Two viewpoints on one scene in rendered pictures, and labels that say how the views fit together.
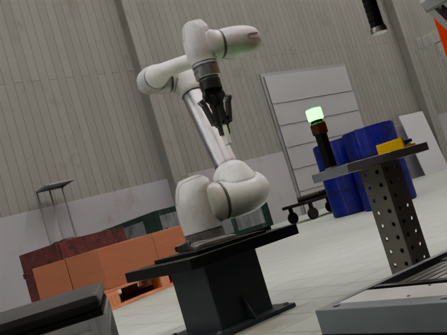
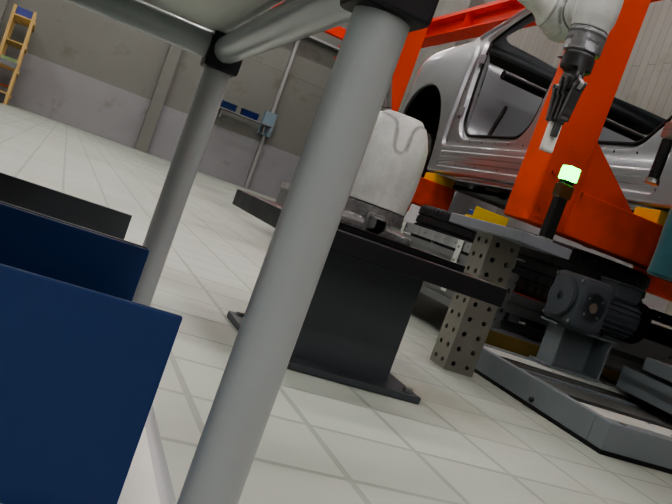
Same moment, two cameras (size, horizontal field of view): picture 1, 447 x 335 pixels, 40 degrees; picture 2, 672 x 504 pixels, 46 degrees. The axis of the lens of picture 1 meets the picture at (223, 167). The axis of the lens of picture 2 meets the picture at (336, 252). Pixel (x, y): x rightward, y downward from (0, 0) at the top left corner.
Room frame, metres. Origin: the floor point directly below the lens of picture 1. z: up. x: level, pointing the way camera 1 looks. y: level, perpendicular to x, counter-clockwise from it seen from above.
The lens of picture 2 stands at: (1.97, 1.87, 0.34)
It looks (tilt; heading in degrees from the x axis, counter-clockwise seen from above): 3 degrees down; 286
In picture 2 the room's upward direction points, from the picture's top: 20 degrees clockwise
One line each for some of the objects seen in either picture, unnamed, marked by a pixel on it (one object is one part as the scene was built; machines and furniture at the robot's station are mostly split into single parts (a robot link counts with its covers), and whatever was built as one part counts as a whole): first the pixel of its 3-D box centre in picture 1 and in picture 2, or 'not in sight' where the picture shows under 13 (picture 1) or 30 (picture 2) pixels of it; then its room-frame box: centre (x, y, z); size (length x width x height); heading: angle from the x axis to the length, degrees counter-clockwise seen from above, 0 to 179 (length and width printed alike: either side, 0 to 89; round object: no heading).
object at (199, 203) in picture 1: (198, 203); (388, 160); (2.43, 0.13, 0.48); 0.18 x 0.16 x 0.22; 115
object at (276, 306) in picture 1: (219, 286); (339, 296); (2.42, 0.15, 0.15); 0.50 x 0.50 x 0.30; 37
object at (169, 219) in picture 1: (187, 230); not in sight; (9.26, 0.79, 0.37); 1.87 x 1.73 x 0.74; 127
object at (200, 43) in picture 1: (201, 42); (597, 1); (2.13, -0.05, 1.01); 0.13 x 0.11 x 0.16; 115
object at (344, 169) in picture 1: (372, 161); (506, 234); (2.18, -0.50, 0.44); 0.43 x 0.17 x 0.03; 126
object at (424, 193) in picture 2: not in sight; (414, 172); (3.00, -2.73, 0.69); 0.52 x 0.17 x 0.35; 36
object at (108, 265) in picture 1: (124, 270); not in sight; (5.11, 1.02, 0.22); 1.27 x 0.92 x 0.44; 139
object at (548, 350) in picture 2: not in sight; (602, 330); (1.80, -0.97, 0.26); 0.42 x 0.18 x 0.35; 36
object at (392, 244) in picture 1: (397, 221); (474, 303); (2.19, -0.53, 0.21); 0.10 x 0.10 x 0.42; 36
